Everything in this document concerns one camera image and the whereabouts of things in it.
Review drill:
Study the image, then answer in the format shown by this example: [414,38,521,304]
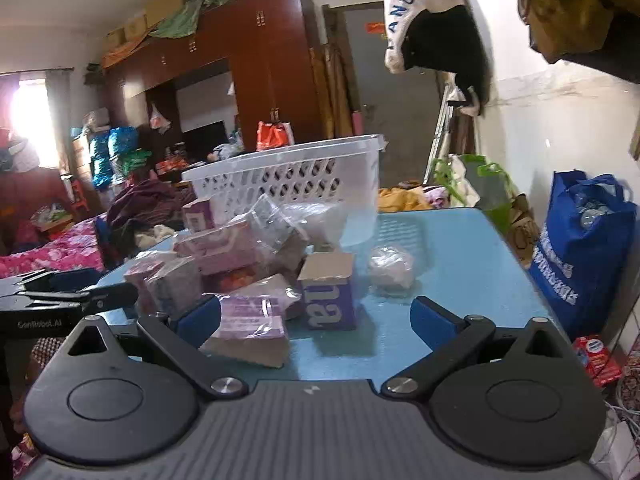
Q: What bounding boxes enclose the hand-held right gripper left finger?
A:
[64,294,249,402]

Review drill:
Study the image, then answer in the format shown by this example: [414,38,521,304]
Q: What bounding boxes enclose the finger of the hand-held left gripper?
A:
[24,282,139,314]
[20,268,104,293]

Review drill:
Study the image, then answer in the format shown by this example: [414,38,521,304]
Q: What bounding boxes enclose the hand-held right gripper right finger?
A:
[382,296,576,403]

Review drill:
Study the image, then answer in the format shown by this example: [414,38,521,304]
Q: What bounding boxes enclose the clear plastic bottle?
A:
[368,244,416,290]

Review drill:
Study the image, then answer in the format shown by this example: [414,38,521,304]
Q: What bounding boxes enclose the white plastic basket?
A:
[181,134,389,249]

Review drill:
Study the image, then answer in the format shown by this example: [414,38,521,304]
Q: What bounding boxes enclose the pink wrapped box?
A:
[123,254,172,312]

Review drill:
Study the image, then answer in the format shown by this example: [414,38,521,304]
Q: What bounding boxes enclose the pink floral bedsheet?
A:
[0,214,110,281]

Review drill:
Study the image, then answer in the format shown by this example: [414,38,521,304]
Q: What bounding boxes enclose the grey wrapped box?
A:
[149,257,204,317]

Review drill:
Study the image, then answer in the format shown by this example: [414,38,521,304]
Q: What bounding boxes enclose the purple wrapped packet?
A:
[200,294,292,369]

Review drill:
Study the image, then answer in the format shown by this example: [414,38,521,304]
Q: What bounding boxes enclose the long pink box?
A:
[174,219,262,275]

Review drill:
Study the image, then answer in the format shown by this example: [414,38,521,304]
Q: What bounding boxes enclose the red plastic stool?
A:
[69,179,92,212]

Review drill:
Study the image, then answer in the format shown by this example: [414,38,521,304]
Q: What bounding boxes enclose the pile of dark clothes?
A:
[106,179,197,247]

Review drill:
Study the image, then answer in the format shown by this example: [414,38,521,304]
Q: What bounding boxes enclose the small purple box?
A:
[182,197,217,234]

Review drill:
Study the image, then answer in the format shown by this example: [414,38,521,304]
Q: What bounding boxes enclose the purple box with cardboard flap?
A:
[297,252,357,332]

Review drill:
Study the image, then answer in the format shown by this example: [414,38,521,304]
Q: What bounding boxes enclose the clear bag with grey contents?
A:
[249,193,312,262]

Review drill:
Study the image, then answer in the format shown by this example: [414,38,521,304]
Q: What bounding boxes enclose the yellow patterned blanket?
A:
[377,184,435,213]

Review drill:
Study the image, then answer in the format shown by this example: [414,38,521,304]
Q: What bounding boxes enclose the brown paper bag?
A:
[508,193,542,267]

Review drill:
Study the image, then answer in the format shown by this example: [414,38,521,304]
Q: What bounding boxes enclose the stack of blue green bags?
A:
[89,126,152,192]

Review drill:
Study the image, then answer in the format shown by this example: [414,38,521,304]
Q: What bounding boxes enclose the clear bag with white contents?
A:
[285,202,351,252]

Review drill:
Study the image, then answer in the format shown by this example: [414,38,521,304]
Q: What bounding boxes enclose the green shopping bag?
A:
[432,154,517,213]

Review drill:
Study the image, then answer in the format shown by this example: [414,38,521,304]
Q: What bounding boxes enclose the blue shopping bag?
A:
[528,170,639,342]

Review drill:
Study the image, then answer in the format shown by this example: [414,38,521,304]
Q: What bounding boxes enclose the window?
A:
[9,76,57,163]

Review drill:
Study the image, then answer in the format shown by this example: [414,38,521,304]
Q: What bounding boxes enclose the red carton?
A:
[572,334,624,389]

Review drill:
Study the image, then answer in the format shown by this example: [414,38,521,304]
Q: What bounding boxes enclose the white hanging plastic bag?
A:
[149,104,171,134]

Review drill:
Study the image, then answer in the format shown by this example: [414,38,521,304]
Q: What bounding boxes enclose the black television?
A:
[181,120,229,155]

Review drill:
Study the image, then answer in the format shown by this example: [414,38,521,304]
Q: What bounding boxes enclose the metal crutches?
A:
[424,84,453,187]

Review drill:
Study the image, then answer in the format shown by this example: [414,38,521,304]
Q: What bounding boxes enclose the red and white plastic bag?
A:
[256,120,294,154]

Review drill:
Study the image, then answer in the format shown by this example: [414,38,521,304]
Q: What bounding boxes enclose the grey door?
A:
[344,4,443,188]

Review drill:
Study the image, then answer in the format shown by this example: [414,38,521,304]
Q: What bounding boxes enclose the wooden poles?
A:
[309,4,353,140]

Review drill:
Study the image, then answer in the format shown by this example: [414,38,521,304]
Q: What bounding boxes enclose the brown wooden wardrobe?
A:
[101,0,323,162]

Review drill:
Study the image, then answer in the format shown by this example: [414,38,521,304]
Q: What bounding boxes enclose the white and black hanging garment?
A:
[383,0,494,117]

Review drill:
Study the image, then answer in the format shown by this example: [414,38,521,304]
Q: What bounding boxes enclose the green cloth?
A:
[149,0,253,41]

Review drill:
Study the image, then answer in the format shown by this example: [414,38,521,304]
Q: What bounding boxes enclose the brown hanging bag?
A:
[507,0,640,84]

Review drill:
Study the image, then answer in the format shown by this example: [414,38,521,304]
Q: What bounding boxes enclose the white cables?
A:
[612,357,640,433]

